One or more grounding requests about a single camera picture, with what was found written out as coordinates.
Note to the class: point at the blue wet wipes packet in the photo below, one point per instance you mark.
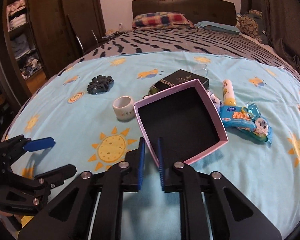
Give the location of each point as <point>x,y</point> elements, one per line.
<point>236,118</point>

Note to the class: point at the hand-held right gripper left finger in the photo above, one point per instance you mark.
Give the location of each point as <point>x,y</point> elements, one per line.
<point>141,165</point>

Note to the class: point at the zigzag striped bedspread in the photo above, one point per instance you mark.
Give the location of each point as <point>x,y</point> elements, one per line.
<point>177,40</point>

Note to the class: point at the pink box with black inside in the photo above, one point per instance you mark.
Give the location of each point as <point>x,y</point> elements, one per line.
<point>180,120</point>

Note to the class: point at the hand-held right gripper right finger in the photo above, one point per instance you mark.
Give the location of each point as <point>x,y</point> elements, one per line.
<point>161,165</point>

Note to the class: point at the yellow and white tube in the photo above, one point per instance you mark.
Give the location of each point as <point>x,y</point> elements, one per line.
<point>228,92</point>

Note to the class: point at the patterned cushion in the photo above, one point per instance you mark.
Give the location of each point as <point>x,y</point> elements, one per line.
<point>250,25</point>

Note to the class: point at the pile of folded clothes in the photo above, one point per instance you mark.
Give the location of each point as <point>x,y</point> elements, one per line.
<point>17,20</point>

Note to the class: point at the small green item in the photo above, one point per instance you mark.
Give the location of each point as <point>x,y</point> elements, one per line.
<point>153,89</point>

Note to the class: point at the white tape roll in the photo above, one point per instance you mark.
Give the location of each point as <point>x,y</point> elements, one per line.
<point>122,112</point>

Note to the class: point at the purple white cloth item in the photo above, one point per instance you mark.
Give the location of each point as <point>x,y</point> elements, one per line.
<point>215,100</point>

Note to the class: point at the clear plastic cup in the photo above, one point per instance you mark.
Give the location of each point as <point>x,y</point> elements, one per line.
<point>200,69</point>

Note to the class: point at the dark scrunchie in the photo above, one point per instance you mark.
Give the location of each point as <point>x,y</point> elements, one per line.
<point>100,85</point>

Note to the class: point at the plaid pillow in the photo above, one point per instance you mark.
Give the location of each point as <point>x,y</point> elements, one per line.
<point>160,20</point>

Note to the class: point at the dark curtain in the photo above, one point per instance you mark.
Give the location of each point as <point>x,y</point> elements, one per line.
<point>285,17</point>

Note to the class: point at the blue pillow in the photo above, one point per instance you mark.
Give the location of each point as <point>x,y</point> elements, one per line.
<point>215,26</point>

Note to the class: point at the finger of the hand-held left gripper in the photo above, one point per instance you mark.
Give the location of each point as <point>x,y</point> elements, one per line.
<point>60,173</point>
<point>40,144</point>

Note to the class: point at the wooden wardrobe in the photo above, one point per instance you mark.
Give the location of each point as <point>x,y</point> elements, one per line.
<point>52,17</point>

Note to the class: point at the panda print packet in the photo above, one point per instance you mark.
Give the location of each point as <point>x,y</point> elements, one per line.
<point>262,132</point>

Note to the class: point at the black box with gold print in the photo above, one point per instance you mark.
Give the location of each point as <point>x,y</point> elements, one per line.
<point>185,78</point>

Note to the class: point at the dark wooden headboard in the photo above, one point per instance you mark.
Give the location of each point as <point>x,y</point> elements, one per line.
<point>185,5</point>

